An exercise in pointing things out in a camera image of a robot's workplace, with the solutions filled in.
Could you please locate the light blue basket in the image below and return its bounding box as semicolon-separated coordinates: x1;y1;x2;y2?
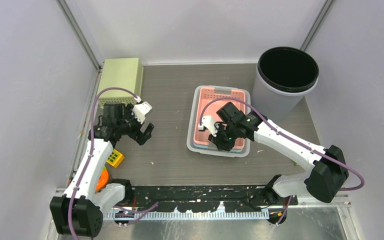
193;143;250;154

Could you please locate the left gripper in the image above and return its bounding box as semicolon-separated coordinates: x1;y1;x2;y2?
117;104;154;145

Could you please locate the pink perforated basket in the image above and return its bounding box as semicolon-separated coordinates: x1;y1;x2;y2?
191;85;250;146

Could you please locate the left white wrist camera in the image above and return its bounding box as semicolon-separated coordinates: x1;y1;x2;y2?
132;101;152;124

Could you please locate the black grey round bin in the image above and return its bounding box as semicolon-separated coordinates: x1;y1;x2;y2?
250;46;320;122

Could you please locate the orange curved toy piece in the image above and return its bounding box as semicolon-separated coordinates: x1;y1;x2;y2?
95;166;110;192

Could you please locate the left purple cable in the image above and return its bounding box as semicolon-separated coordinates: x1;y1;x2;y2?
66;87;160;240

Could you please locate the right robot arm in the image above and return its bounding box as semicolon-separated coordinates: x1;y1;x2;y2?
198;102;349;205

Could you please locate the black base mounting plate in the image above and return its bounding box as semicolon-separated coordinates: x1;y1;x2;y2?
116;184;288;213

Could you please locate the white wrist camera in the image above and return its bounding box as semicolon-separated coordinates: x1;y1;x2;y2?
198;115;218;137
132;101;152;124

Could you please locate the yellow grid toy block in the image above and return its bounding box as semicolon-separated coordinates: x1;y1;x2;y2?
106;149;125;168

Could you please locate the pale green perforated basket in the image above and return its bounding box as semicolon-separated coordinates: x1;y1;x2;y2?
98;58;144;108

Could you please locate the grey outer basket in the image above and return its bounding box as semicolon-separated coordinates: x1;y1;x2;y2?
186;85;251;158

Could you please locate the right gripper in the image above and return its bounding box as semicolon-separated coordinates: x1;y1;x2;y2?
208;122;239;152

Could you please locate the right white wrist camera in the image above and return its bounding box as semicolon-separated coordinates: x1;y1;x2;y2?
198;115;218;137

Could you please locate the slotted cable duct rail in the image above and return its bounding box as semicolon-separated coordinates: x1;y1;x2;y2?
102;208;279;221

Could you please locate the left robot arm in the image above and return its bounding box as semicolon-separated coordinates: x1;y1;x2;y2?
49;101;154;238

